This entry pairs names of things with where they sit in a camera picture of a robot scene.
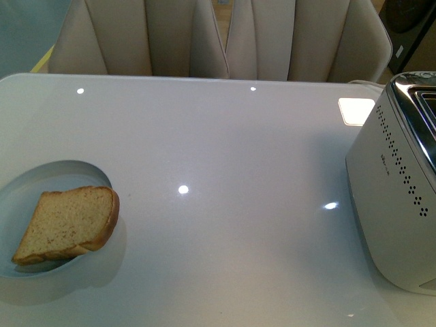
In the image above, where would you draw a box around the brown bread slice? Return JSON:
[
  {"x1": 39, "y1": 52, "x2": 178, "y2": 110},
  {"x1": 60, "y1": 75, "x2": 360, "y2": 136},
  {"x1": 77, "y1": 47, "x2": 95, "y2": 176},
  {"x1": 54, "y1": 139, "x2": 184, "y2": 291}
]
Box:
[{"x1": 12, "y1": 186, "x2": 120, "y2": 266}]

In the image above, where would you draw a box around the light blue plate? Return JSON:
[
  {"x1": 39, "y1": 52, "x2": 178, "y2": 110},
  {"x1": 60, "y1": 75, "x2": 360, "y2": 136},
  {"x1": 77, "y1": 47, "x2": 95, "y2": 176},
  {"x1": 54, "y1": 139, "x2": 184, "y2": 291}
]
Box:
[{"x1": 1, "y1": 160, "x2": 112, "y2": 279}]

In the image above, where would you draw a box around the left beige chair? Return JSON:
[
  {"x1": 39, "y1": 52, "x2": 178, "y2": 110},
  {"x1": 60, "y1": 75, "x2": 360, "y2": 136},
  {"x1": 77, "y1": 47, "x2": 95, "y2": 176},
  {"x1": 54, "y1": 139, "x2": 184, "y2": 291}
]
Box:
[{"x1": 48, "y1": 1, "x2": 230, "y2": 78}]

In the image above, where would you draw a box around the beige chair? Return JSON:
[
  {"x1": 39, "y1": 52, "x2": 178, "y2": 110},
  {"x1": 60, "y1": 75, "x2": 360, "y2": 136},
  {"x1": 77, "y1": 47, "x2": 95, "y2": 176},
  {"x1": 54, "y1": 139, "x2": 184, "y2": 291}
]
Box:
[
  {"x1": 225, "y1": 0, "x2": 392, "y2": 82},
  {"x1": 48, "y1": 1, "x2": 230, "y2": 78}
]

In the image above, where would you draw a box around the right beige chair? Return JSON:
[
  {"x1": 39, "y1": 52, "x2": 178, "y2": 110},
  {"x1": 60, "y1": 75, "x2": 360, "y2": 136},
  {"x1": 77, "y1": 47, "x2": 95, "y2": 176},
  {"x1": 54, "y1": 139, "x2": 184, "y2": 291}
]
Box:
[{"x1": 225, "y1": 0, "x2": 392, "y2": 82}]

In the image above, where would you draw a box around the white and chrome toaster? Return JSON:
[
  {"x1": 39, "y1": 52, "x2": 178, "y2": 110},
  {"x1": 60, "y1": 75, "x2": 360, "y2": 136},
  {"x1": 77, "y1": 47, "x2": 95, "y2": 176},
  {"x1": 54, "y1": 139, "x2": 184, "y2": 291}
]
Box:
[{"x1": 345, "y1": 72, "x2": 435, "y2": 295}]

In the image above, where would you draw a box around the white toaster power cable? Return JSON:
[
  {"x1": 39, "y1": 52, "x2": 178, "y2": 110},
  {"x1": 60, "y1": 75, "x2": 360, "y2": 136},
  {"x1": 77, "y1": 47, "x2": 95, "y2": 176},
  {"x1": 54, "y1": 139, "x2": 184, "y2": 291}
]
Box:
[{"x1": 347, "y1": 79, "x2": 388, "y2": 89}]

